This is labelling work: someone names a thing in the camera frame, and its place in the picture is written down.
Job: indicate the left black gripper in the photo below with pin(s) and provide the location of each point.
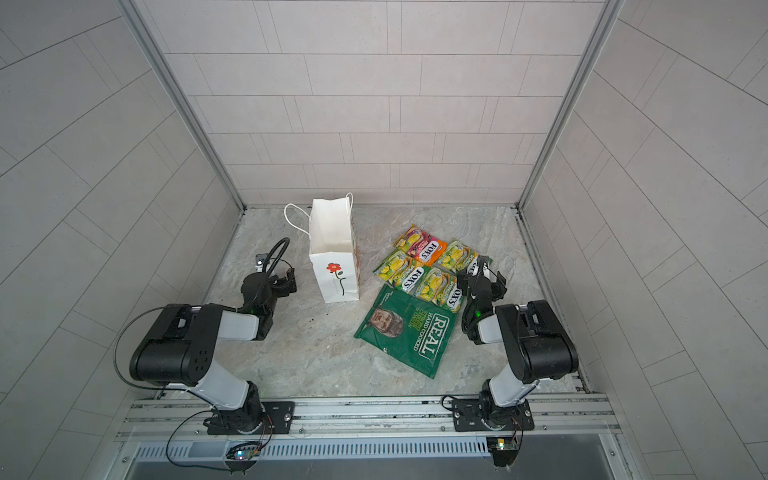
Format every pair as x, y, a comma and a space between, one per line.
282, 284

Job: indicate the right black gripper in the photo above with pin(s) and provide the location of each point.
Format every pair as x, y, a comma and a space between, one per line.
467, 281

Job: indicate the green Fox's spring tea bag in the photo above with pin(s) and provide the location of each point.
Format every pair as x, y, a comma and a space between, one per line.
456, 257

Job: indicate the orange Fox's fruits candy bag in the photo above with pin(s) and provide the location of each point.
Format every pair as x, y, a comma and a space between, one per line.
420, 245

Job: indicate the green Real crisps bag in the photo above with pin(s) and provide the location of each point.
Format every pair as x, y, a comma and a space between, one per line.
411, 330

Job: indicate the white paper bag with flower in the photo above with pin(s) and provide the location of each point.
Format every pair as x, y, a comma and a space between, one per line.
332, 248

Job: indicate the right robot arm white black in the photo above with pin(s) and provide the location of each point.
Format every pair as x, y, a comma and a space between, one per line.
536, 345

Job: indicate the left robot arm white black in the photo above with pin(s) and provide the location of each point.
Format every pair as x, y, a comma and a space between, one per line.
177, 353

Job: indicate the left circuit board green led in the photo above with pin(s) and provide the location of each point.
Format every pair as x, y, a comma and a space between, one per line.
244, 452

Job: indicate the white vent grille strip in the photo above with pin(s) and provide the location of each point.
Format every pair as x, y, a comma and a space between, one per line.
329, 448

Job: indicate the right circuit board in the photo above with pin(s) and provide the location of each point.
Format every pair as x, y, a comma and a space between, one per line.
503, 450

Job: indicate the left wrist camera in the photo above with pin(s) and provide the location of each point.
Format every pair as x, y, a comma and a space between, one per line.
266, 262

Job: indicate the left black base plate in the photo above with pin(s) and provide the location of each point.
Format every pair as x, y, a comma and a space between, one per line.
271, 417

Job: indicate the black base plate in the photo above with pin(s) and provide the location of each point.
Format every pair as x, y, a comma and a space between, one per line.
474, 414
271, 417

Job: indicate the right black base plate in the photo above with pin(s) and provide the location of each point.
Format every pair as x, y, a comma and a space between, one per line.
474, 414

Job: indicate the aluminium mounting rail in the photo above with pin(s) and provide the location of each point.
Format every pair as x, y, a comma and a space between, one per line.
368, 417

